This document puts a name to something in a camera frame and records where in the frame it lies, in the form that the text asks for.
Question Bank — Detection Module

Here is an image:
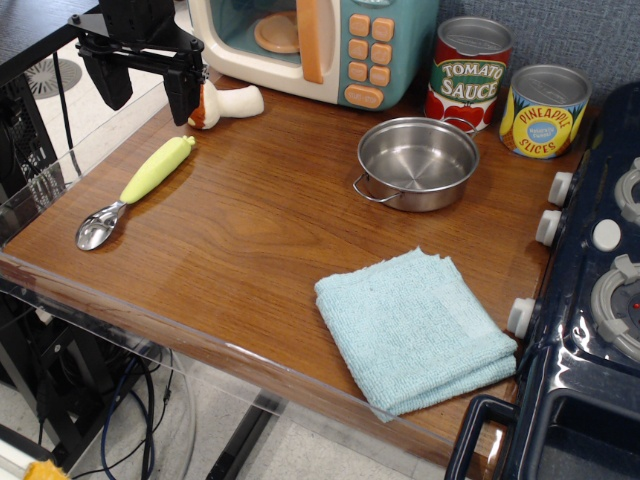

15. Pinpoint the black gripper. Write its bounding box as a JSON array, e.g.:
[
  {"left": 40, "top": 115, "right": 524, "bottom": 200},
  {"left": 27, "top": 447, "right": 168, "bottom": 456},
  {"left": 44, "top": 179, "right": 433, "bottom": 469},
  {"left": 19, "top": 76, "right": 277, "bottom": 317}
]
[{"left": 68, "top": 0, "right": 209, "bottom": 126}]

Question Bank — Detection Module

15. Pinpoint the light blue towel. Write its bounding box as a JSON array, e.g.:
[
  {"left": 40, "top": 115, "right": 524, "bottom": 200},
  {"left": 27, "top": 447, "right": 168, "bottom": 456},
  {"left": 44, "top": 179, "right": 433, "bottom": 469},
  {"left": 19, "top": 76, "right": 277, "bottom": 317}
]
[{"left": 315, "top": 248, "right": 517, "bottom": 423}]

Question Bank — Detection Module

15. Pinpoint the white brown plush toy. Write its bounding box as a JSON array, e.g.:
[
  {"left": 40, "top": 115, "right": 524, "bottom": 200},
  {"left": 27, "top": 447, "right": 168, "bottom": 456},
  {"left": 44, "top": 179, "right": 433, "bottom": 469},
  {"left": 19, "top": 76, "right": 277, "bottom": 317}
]
[{"left": 188, "top": 81, "right": 264, "bottom": 130}]

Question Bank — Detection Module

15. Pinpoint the toy microwave teal cream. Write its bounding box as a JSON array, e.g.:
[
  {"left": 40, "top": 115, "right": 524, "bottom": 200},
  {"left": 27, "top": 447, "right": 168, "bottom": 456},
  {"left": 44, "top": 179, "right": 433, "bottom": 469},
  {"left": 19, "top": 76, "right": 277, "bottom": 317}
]
[{"left": 188, "top": 1, "right": 439, "bottom": 111}]

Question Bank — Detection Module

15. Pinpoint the small steel pot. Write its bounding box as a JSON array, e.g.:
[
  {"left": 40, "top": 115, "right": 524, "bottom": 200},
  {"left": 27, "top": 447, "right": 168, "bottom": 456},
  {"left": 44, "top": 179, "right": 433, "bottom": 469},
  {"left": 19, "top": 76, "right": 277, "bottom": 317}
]
[{"left": 353, "top": 117, "right": 480, "bottom": 212}]

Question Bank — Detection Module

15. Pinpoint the tomato sauce can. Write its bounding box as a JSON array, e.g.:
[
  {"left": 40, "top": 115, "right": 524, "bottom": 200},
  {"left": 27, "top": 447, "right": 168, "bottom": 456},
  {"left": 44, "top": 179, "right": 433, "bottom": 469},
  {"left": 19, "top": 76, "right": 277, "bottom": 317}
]
[{"left": 424, "top": 16, "right": 514, "bottom": 133}]

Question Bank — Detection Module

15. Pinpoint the pineapple slices can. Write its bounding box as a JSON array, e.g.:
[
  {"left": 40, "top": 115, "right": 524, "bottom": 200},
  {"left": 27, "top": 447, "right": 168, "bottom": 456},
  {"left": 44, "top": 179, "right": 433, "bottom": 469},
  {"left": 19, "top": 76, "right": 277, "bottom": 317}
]
[{"left": 499, "top": 64, "right": 592, "bottom": 160}]

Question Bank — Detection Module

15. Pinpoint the yellow sponge corner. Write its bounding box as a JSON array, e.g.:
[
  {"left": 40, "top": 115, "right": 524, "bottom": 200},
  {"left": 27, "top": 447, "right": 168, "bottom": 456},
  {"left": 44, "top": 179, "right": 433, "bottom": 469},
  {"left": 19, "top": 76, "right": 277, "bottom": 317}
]
[{"left": 22, "top": 460, "right": 69, "bottom": 480}]

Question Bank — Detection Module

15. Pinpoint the white stove knob top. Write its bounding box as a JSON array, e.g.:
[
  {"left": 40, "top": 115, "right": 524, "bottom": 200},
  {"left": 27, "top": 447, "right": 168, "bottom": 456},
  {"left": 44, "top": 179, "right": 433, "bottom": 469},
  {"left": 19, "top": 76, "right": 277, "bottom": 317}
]
[{"left": 548, "top": 172, "right": 573, "bottom": 207}]

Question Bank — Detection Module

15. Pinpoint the white stove knob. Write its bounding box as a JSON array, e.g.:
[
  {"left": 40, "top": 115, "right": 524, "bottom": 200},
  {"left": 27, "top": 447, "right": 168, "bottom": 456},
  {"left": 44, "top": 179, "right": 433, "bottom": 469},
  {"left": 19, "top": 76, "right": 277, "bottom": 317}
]
[
  {"left": 548, "top": 172, "right": 573, "bottom": 207},
  {"left": 535, "top": 210, "right": 562, "bottom": 247},
  {"left": 507, "top": 298, "right": 536, "bottom": 339}
]

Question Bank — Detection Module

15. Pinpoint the white stove knob middle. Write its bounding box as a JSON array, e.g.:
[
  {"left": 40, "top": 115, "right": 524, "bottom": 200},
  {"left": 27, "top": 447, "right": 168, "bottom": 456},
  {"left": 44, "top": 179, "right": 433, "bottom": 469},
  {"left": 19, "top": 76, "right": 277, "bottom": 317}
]
[{"left": 535, "top": 210, "right": 562, "bottom": 247}]

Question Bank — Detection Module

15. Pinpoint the white stove knob bottom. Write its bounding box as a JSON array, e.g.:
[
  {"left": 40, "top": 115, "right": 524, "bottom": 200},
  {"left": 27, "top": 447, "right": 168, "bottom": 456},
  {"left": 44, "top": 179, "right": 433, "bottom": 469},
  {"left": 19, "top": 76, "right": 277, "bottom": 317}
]
[{"left": 507, "top": 298, "right": 536, "bottom": 339}]

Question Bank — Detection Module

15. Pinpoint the dark blue toy stove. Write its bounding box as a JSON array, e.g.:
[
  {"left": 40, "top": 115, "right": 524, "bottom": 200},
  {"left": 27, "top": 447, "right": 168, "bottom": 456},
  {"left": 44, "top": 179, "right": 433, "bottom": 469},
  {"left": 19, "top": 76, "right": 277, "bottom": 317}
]
[{"left": 446, "top": 83, "right": 639, "bottom": 479}]

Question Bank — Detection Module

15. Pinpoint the spoon with green handle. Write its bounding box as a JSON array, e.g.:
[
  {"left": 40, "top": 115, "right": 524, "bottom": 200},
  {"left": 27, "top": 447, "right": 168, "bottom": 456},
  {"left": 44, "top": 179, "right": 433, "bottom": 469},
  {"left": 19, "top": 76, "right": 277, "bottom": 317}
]
[{"left": 75, "top": 136, "right": 196, "bottom": 251}]

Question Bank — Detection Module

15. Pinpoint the blue cable under table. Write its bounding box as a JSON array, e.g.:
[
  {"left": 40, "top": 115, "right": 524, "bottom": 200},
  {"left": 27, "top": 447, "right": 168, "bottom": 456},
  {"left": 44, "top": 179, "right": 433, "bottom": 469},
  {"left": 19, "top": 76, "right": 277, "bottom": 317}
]
[{"left": 99, "top": 357, "right": 156, "bottom": 480}]

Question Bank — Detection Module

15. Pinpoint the black cable under table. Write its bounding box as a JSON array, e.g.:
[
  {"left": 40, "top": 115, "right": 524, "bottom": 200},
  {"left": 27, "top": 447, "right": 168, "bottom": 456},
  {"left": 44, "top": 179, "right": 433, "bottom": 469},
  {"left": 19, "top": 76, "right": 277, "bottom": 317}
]
[{"left": 69, "top": 349, "right": 176, "bottom": 480}]

